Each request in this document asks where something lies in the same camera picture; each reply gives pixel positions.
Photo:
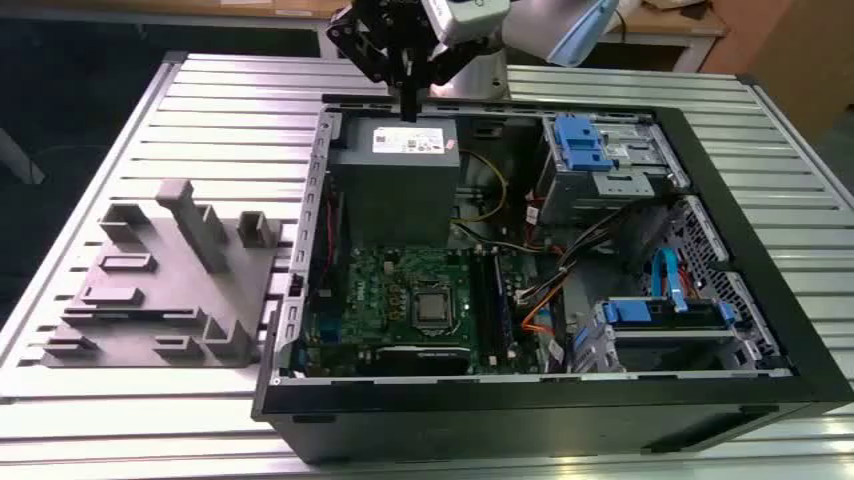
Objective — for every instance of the blue disk carrier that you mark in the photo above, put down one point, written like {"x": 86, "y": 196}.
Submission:
{"x": 634, "y": 312}

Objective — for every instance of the grey parts rack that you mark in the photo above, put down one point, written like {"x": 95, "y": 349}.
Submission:
{"x": 180, "y": 280}

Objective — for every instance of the metal drive cage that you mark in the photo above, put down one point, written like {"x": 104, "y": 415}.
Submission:
{"x": 587, "y": 195}

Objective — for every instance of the grey power supply unit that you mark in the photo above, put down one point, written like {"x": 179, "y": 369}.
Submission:
{"x": 394, "y": 200}

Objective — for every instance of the silver CPU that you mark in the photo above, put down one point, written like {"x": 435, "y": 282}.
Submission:
{"x": 434, "y": 306}

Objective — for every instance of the black open PC case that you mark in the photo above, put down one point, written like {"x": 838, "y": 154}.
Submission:
{"x": 467, "y": 420}

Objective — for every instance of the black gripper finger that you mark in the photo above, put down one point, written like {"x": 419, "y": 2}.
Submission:
{"x": 363, "y": 55}
{"x": 437, "y": 65}

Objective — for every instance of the green motherboard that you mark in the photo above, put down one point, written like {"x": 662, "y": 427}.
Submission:
{"x": 381, "y": 335}

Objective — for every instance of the wooden desk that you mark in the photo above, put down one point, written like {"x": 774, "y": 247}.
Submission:
{"x": 667, "y": 22}

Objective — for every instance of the black graphics card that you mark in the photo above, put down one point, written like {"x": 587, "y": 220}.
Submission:
{"x": 427, "y": 356}

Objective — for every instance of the grey chair base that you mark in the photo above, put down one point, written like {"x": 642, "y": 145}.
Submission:
{"x": 20, "y": 155}

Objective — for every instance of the black RAM slot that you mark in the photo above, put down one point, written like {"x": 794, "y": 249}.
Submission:
{"x": 477, "y": 300}
{"x": 487, "y": 300}

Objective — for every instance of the blue plastic drive latch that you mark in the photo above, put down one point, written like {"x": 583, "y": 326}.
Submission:
{"x": 581, "y": 145}

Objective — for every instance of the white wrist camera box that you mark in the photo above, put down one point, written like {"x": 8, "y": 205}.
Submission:
{"x": 467, "y": 25}

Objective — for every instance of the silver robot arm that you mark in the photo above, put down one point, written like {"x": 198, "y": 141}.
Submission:
{"x": 527, "y": 30}

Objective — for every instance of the metal disk bay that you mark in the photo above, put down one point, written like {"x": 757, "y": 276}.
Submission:
{"x": 674, "y": 335}

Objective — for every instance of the brown wooden board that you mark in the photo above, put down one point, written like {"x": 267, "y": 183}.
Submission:
{"x": 801, "y": 50}

